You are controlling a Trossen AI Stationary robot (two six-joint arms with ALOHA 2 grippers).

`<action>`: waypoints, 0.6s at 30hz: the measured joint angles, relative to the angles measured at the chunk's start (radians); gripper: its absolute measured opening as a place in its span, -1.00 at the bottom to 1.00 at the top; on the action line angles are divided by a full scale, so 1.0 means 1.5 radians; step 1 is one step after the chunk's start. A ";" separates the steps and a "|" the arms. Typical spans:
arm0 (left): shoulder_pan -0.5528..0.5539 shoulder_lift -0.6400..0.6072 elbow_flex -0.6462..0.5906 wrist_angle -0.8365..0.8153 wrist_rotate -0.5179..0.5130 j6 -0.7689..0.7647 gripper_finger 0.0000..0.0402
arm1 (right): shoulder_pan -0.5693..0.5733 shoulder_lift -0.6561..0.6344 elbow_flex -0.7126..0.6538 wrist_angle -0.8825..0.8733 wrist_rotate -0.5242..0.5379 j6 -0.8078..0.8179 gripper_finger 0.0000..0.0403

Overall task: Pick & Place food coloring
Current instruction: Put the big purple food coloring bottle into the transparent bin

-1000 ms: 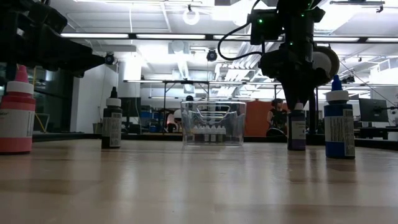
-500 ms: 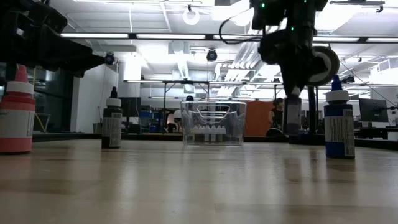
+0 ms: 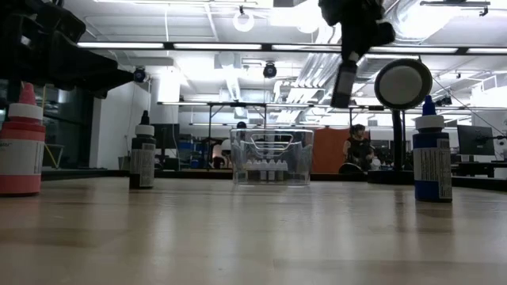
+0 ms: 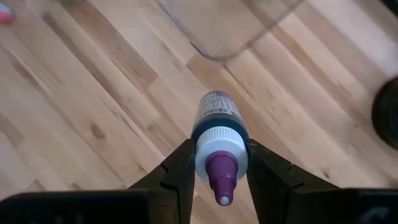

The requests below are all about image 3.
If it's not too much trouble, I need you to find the dark computer monitor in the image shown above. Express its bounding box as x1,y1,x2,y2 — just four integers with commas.
456,124,496,157

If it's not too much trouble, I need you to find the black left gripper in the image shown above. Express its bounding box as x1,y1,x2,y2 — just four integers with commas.
0,0,135,100

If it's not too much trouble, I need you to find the orange partition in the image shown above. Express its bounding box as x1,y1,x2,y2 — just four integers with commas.
312,127,350,174

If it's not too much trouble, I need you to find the large blue food coloring bottle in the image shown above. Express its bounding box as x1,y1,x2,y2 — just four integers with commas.
412,94,453,203

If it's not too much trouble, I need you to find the clear plastic bin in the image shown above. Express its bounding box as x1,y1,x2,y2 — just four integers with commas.
229,127,314,186

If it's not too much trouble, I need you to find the black background monitor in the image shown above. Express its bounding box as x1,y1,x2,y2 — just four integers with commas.
155,123,181,150

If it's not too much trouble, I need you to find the large black food coloring bottle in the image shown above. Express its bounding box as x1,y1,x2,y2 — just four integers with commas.
129,110,157,190

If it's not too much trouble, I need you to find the white ring lamp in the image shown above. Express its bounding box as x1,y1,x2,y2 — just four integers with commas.
232,7,255,33

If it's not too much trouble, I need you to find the large purple food coloring bottle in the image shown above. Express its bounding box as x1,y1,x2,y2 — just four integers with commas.
330,51,360,109

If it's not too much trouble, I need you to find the overhead light bar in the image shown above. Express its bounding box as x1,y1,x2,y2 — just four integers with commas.
76,40,507,55

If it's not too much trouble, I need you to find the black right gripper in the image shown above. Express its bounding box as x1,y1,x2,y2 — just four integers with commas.
318,0,397,63

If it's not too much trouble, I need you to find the large pink food coloring bottle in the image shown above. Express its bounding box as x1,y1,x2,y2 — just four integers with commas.
0,82,47,197

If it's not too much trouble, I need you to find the black background frame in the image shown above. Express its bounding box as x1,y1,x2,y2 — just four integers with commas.
207,101,269,130

